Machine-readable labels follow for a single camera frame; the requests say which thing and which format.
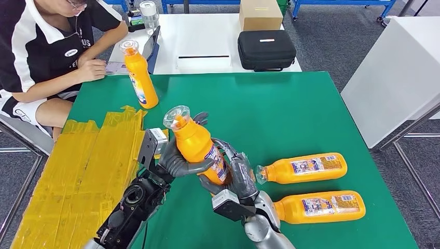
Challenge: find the silver metal table frame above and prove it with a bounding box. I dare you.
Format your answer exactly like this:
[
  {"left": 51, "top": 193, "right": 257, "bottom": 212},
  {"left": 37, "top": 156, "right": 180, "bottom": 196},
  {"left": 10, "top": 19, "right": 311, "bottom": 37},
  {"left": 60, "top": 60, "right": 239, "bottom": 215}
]
[{"left": 378, "top": 104, "right": 440, "bottom": 220}]

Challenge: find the black zipped carrying case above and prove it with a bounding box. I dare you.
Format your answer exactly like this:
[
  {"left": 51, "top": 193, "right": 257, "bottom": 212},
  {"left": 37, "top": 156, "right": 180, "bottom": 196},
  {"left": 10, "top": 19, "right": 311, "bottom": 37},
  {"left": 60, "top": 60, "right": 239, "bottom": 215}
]
[{"left": 237, "top": 30, "right": 297, "bottom": 73}]

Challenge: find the yellow tape patch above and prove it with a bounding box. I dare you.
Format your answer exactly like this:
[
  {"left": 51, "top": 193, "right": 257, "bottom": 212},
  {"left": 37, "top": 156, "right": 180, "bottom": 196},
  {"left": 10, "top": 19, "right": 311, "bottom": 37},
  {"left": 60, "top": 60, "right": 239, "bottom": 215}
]
[{"left": 10, "top": 105, "right": 169, "bottom": 249}]

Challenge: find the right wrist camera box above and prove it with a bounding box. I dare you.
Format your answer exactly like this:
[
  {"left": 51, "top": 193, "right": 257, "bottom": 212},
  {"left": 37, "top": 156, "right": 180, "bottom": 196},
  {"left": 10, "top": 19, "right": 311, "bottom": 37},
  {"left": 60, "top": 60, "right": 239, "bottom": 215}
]
[{"left": 211, "top": 189, "right": 257, "bottom": 223}]

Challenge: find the person's right hand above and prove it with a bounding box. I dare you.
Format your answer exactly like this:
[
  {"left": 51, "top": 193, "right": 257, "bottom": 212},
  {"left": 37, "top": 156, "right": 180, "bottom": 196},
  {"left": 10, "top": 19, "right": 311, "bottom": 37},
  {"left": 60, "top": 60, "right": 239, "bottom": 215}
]
[{"left": 77, "top": 59, "right": 108, "bottom": 83}]

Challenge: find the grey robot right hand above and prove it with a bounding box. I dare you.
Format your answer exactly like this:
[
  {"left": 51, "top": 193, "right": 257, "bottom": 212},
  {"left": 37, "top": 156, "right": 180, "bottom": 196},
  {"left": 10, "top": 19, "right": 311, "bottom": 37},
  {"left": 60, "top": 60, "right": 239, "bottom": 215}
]
[{"left": 198, "top": 137, "right": 259, "bottom": 200}]

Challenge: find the person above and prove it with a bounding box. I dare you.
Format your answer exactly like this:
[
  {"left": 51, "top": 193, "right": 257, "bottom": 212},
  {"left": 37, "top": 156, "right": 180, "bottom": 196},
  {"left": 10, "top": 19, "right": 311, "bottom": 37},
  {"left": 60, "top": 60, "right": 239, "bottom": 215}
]
[{"left": 0, "top": 0, "right": 129, "bottom": 142}]

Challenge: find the blue wheeled cart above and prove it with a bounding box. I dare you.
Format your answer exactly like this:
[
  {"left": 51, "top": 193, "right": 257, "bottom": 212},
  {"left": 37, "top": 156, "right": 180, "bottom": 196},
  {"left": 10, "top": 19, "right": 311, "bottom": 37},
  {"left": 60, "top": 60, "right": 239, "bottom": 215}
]
[{"left": 290, "top": 0, "right": 397, "bottom": 23}]

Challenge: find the white desk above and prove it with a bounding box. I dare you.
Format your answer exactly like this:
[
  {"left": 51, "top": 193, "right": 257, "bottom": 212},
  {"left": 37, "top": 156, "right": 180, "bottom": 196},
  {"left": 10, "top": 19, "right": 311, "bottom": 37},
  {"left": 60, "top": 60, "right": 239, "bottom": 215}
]
[{"left": 109, "top": 13, "right": 303, "bottom": 75}]

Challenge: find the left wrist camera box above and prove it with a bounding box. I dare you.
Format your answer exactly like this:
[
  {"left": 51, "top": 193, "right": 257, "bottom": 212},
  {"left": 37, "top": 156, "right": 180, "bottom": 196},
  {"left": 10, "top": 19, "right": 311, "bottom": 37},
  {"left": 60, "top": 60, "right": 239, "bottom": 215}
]
[{"left": 137, "top": 128, "right": 169, "bottom": 171}]

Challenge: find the pale purple handheld device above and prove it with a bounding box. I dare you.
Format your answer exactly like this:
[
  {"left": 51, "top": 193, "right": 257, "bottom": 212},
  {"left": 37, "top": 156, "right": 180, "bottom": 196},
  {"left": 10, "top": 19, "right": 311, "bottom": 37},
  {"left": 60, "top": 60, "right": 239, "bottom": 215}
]
[{"left": 104, "top": 61, "right": 130, "bottom": 76}]

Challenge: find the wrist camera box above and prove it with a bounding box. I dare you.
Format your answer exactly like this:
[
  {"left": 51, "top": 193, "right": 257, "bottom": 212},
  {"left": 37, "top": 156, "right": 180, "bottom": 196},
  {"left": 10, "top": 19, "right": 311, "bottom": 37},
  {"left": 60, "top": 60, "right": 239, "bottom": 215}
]
[
  {"left": 137, "top": 128, "right": 169, "bottom": 171},
  {"left": 211, "top": 189, "right": 257, "bottom": 223}
]

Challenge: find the brown cardboard box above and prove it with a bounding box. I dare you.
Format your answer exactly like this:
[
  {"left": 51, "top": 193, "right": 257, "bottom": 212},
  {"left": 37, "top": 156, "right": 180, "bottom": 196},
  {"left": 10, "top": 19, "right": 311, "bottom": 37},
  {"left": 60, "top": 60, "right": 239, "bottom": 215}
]
[{"left": 239, "top": 0, "right": 284, "bottom": 32}]

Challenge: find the orange bottle with clear cap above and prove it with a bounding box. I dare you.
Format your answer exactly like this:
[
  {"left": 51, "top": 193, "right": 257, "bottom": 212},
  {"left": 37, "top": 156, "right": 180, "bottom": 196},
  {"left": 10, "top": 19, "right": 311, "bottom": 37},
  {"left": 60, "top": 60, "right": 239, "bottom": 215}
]
[
  {"left": 119, "top": 39, "right": 159, "bottom": 110},
  {"left": 162, "top": 105, "right": 231, "bottom": 186},
  {"left": 273, "top": 190, "right": 366, "bottom": 225},
  {"left": 255, "top": 153, "right": 348, "bottom": 185}
]

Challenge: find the small black green device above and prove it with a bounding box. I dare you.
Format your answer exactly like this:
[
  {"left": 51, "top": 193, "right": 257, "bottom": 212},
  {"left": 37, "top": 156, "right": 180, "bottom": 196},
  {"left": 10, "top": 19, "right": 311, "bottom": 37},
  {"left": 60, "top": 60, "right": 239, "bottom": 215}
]
[{"left": 128, "top": 10, "right": 147, "bottom": 33}]

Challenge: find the clear water jar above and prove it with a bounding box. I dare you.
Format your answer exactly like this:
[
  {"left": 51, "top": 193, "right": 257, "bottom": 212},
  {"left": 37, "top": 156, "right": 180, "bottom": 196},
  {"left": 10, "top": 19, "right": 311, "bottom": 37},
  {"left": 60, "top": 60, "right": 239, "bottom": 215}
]
[{"left": 139, "top": 1, "right": 160, "bottom": 35}]

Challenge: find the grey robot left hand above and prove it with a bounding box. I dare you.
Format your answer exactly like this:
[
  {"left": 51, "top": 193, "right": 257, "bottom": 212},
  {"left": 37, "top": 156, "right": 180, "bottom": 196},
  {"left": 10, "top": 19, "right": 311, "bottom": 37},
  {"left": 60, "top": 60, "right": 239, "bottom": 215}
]
[{"left": 157, "top": 112, "right": 216, "bottom": 185}]

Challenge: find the tablet in blue case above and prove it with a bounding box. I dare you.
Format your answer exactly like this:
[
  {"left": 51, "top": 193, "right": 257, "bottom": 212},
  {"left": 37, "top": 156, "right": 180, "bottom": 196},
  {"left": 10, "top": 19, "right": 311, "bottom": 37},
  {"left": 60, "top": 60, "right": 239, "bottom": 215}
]
[{"left": 142, "top": 25, "right": 161, "bottom": 75}]

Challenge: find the blue metal frame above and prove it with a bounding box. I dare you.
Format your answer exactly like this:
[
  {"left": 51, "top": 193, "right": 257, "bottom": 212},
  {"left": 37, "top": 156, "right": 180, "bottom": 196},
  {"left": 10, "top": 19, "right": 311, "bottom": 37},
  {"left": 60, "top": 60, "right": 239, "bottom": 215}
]
[{"left": 103, "top": 0, "right": 131, "bottom": 13}]

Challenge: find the green crate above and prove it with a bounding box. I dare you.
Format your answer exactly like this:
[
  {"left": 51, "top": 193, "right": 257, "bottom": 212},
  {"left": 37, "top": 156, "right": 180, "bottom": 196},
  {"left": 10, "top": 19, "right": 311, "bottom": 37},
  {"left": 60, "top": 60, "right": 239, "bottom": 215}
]
[{"left": 277, "top": 0, "right": 292, "bottom": 17}]

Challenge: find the blue metal rack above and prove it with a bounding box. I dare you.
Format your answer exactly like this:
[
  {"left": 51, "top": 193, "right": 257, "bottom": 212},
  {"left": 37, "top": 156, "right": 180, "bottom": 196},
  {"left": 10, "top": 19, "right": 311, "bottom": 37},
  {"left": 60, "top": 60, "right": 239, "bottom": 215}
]
[{"left": 160, "top": 0, "right": 242, "bottom": 15}]

